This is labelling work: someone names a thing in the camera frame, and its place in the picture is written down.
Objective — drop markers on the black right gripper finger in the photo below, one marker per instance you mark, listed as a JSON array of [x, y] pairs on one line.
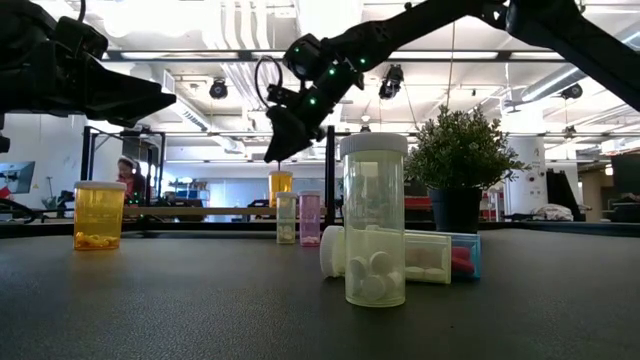
[[287, 135]]

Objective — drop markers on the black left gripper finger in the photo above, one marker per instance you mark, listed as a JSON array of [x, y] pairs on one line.
[[130, 95]]

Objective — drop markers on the orange pill bottle white cap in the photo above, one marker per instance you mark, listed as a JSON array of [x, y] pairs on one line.
[[281, 192], [99, 220]]

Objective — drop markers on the yellow pill bottle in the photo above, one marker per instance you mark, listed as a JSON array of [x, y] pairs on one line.
[[286, 220]]

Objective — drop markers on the pink pill bottle white cap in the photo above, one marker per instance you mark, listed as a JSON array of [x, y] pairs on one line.
[[310, 220]]

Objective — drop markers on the blue pill bottle red capsules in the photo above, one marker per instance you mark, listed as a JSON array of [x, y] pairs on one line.
[[466, 260]]

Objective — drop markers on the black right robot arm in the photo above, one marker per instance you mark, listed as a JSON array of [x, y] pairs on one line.
[[410, 30]]

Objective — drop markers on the black ceiling spotlight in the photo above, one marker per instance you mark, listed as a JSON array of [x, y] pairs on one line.
[[391, 82], [571, 91], [218, 90]]

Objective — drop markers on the person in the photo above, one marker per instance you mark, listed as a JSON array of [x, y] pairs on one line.
[[132, 182]]

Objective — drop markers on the artificial green plant black pot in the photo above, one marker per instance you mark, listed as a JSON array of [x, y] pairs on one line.
[[457, 150]]

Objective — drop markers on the black table mat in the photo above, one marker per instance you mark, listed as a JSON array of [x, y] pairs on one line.
[[200, 310]]

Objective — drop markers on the white cloth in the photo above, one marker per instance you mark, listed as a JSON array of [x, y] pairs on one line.
[[552, 212]]

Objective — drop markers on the black covered object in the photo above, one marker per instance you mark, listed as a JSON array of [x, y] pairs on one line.
[[562, 190]]

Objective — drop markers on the black computer monitor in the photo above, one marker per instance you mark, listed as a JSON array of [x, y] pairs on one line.
[[625, 175]]

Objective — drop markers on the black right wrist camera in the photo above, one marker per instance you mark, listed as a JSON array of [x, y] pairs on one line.
[[280, 95]]

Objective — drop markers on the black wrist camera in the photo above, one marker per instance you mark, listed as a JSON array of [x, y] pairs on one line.
[[80, 37], [280, 95]]

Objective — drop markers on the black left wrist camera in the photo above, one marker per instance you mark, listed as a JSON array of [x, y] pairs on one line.
[[80, 37]]

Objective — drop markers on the wall screen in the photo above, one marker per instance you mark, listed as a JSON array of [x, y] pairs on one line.
[[17, 176]]

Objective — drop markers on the wooden shelf black metal frame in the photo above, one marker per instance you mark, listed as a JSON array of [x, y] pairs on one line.
[[210, 211]]

